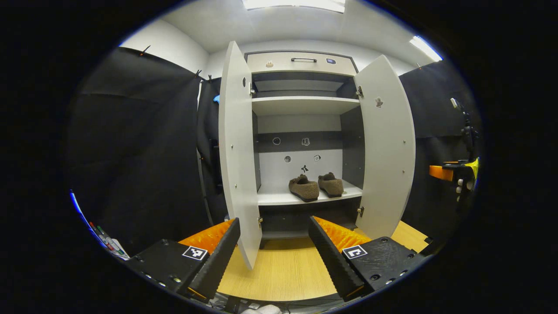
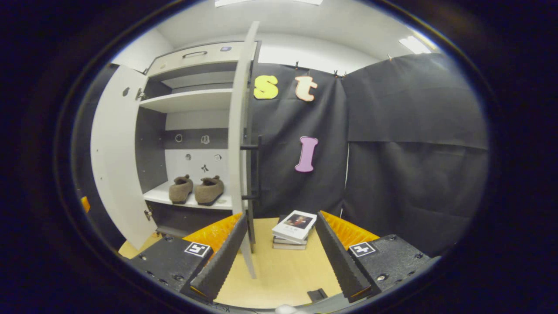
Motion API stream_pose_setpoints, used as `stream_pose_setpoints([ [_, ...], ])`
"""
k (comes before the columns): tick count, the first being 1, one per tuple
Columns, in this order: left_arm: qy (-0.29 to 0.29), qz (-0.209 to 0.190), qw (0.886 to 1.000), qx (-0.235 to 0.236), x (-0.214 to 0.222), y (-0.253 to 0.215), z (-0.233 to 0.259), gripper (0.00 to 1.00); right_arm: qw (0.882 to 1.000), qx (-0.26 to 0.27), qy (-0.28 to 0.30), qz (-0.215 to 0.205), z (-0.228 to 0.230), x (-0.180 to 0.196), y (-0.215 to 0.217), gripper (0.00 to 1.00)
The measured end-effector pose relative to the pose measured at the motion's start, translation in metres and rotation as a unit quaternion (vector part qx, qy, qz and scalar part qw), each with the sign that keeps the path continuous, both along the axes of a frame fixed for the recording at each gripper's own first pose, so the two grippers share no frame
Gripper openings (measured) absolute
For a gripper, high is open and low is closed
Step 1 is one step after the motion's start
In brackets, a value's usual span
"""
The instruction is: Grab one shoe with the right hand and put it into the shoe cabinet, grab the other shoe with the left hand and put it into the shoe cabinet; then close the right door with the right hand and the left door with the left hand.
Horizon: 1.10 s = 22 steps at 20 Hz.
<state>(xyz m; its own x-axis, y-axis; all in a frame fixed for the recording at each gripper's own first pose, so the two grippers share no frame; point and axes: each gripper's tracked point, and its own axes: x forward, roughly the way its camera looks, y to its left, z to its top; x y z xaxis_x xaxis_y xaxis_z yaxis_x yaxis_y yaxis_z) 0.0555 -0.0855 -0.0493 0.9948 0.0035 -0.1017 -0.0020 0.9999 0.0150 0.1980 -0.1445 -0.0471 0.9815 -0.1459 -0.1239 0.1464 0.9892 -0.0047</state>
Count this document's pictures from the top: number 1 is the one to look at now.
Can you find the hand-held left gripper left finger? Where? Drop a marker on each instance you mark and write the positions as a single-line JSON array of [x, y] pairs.
[[222, 257]]

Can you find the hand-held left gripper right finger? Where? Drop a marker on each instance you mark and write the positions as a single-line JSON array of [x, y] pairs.
[[331, 261]]

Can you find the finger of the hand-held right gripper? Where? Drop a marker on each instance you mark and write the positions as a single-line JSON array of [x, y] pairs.
[[440, 173]]

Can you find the white cabinet door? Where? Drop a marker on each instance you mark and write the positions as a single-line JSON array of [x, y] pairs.
[[386, 152], [237, 152]]

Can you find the brown fuzzy shoe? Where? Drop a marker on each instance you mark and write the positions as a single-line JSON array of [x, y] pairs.
[[331, 185], [304, 188]]

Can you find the white shoe cabinet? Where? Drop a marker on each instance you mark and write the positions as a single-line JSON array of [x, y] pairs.
[[301, 104]]

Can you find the beige cabinet drawer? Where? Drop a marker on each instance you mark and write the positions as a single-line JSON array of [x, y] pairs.
[[283, 65]]

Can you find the person's white sneaker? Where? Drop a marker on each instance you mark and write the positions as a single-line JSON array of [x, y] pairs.
[[261, 309]]

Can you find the small ceiling light panel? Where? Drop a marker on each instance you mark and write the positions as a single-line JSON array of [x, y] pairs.
[[425, 48]]

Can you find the green cap plastic bottle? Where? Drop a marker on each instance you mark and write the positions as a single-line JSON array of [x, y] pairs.
[[114, 246]]

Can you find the black backdrop cloth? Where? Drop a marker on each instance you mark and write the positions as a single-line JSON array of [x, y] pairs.
[[144, 152]]

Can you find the large ceiling light panel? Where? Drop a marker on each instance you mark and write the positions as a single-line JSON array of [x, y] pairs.
[[296, 4]]

